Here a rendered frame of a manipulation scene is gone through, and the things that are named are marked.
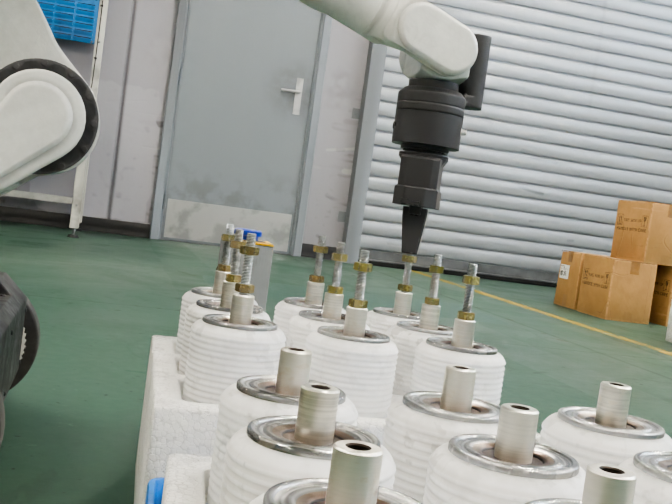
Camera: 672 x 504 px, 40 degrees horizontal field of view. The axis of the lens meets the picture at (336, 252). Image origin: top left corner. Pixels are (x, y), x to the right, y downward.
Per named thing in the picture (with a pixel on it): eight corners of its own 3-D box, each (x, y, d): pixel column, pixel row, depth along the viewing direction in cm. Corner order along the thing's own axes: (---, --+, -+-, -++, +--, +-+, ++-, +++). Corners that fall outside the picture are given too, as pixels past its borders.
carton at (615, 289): (648, 324, 453) (658, 264, 451) (605, 319, 447) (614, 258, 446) (617, 315, 482) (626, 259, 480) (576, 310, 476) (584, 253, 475)
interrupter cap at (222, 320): (232, 334, 87) (233, 327, 87) (186, 319, 92) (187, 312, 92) (292, 334, 92) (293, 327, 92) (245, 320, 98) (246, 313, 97)
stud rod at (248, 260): (235, 306, 92) (245, 232, 92) (243, 307, 93) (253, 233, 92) (240, 308, 91) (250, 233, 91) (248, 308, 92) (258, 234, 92)
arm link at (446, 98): (409, 108, 113) (422, 16, 113) (382, 113, 124) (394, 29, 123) (492, 122, 116) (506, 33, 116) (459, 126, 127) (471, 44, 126)
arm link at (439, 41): (464, 84, 114) (374, 27, 110) (437, 90, 122) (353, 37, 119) (488, 38, 114) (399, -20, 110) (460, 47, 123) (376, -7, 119)
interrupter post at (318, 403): (294, 449, 50) (302, 389, 50) (289, 437, 53) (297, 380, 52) (337, 452, 51) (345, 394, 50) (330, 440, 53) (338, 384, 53)
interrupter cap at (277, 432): (250, 458, 47) (251, 445, 47) (242, 421, 55) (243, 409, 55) (392, 471, 48) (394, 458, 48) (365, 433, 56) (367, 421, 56)
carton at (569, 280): (602, 309, 512) (610, 256, 510) (624, 315, 488) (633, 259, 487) (553, 303, 505) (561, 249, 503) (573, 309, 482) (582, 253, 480)
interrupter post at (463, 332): (462, 348, 99) (467, 318, 99) (476, 352, 97) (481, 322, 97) (445, 347, 98) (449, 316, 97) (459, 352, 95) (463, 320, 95)
